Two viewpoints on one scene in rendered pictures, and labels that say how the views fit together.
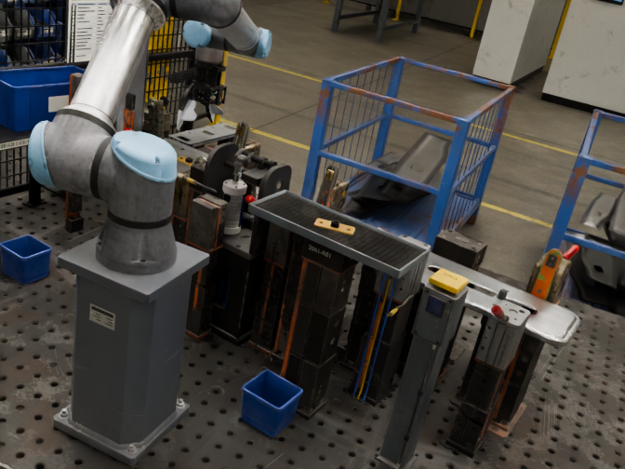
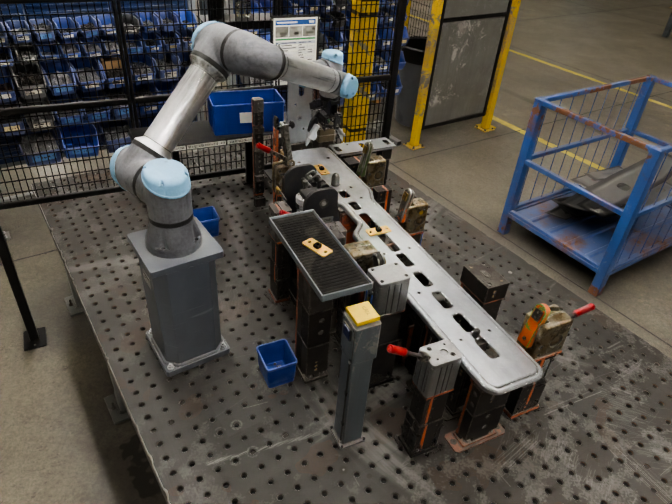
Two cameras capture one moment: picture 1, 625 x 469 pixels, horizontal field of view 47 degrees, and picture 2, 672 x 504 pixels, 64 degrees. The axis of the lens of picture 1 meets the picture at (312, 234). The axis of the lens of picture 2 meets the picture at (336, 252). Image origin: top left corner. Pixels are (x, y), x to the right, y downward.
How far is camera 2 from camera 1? 0.87 m
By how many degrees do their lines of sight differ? 31
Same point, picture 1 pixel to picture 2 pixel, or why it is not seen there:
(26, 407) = (141, 320)
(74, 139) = (130, 161)
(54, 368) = not seen: hidden behind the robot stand
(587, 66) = not seen: outside the picture
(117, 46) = (177, 95)
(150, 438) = (187, 363)
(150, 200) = (161, 209)
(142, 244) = (162, 237)
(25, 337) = not seen: hidden behind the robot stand
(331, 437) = (311, 402)
